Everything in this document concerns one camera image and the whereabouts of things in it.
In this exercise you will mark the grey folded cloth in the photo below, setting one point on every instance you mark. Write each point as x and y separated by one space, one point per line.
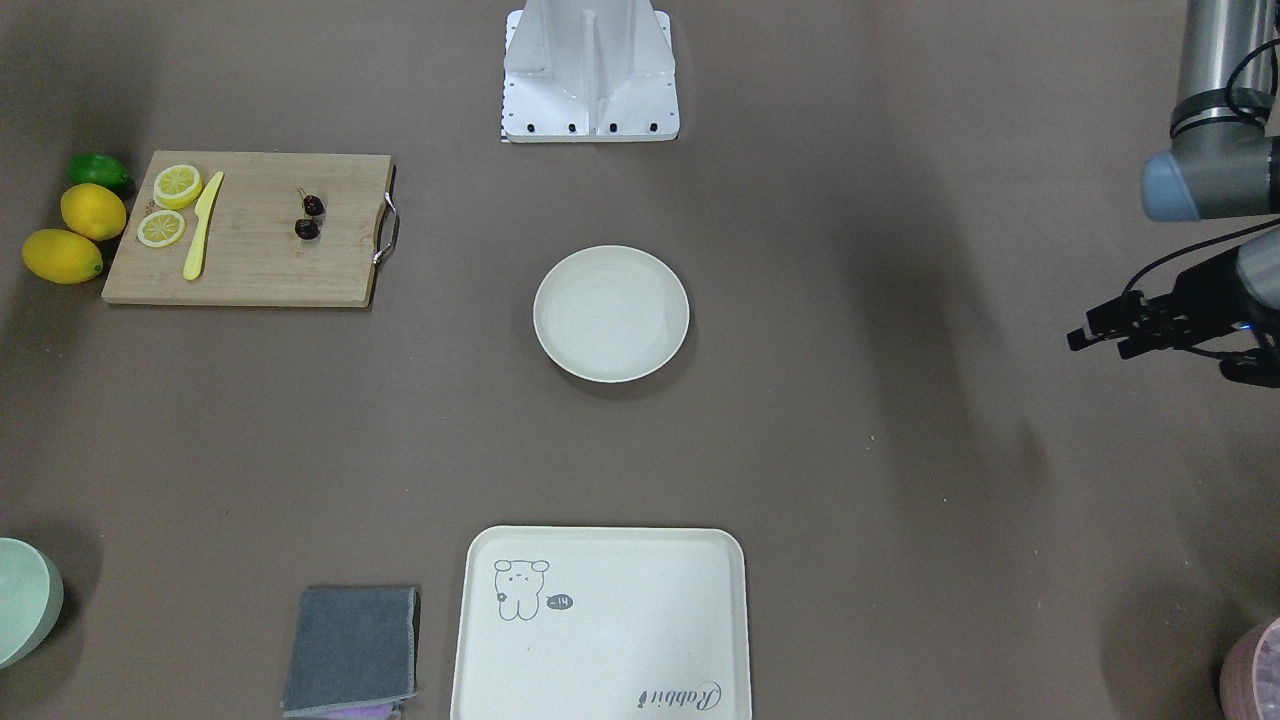
354 653

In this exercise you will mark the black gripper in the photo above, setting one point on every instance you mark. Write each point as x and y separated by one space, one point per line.
1207 290

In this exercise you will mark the round cream plate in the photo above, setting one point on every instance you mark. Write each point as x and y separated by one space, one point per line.
611 314

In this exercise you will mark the green lime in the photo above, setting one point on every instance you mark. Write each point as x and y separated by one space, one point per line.
100 169

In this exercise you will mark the mint green bowl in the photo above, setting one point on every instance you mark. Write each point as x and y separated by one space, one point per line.
32 593

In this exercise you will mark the yellow plastic knife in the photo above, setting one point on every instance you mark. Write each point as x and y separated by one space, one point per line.
193 267

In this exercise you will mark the bamboo cutting board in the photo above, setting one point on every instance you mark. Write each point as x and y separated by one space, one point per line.
253 258

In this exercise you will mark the lemon slice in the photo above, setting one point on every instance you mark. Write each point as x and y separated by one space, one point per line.
161 228
177 187

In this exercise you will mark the steel board handle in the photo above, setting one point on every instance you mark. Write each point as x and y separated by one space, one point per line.
388 231

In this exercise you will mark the cream rectangular tray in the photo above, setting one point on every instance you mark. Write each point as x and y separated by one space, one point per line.
603 623

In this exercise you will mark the pink mixing bowl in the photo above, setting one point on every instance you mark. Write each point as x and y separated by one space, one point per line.
1249 678

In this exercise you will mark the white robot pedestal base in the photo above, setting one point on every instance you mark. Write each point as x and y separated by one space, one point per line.
589 72

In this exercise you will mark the whole yellow lemon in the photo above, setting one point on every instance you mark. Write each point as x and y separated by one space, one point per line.
62 257
93 211

